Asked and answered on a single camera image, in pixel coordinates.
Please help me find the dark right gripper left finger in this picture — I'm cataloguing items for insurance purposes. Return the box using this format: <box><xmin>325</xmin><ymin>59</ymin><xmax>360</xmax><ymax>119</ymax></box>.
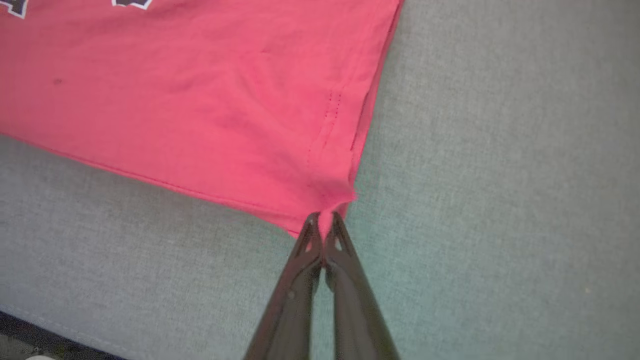
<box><xmin>244</xmin><ymin>212</ymin><xmax>324</xmax><ymax>360</ymax></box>

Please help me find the grey sofa seat cushion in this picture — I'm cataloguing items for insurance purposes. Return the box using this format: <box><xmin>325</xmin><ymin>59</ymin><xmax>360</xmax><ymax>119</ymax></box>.
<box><xmin>0</xmin><ymin>0</ymin><xmax>640</xmax><ymax>360</ymax></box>

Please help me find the red t-shirt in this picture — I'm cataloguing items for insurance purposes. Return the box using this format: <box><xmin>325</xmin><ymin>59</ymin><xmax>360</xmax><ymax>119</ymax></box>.
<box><xmin>0</xmin><ymin>0</ymin><xmax>405</xmax><ymax>239</ymax></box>

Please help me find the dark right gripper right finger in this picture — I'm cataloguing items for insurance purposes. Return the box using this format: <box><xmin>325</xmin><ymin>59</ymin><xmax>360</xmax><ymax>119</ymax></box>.
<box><xmin>324</xmin><ymin>212</ymin><xmax>401</xmax><ymax>360</ymax></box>

